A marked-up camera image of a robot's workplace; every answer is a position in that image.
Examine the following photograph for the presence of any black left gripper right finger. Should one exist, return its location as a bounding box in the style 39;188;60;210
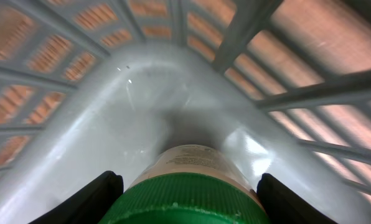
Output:
256;173;337;224

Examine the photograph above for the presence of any green lid jar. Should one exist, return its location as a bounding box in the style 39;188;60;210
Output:
100;144;270;224

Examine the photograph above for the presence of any grey plastic mesh basket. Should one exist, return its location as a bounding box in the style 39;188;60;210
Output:
0;0;371;223

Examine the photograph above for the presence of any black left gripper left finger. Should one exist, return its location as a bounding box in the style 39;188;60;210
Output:
30;171;124;224

